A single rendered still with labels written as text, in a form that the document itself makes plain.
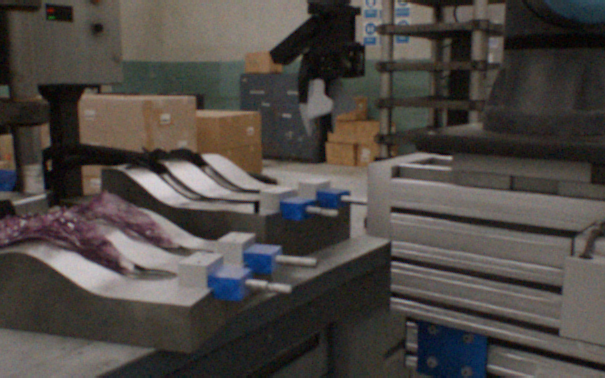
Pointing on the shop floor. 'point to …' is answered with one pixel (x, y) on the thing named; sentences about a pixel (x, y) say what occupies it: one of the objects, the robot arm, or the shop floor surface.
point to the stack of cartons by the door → (355, 138)
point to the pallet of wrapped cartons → (132, 126)
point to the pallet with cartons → (231, 137)
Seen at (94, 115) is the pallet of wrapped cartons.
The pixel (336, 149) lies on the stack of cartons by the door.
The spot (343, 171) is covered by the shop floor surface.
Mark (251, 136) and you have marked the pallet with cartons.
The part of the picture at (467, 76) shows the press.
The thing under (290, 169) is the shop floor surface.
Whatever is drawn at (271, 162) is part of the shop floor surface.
